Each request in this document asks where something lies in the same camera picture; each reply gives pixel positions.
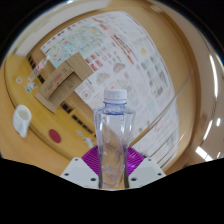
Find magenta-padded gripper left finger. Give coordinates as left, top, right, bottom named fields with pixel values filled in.
left=59, top=145, right=101, bottom=190

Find white mug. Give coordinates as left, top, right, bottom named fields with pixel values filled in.
left=12, top=104, right=33, bottom=139

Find white flat remote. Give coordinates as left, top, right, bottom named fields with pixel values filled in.
left=82, top=136, right=96, bottom=148

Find ceiling lights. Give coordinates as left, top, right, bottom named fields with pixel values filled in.
left=194, top=54, right=224, bottom=162

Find clear white-capped plastic bottle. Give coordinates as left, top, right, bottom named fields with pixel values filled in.
left=93, top=88, right=137, bottom=190

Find open brown cardboard box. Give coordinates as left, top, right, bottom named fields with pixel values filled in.
left=34, top=52, right=95, bottom=114

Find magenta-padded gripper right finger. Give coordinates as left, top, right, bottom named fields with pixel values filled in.
left=124, top=146, right=167, bottom=189

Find printed poster wall display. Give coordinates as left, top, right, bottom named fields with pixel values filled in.
left=39, top=11, right=181, bottom=168

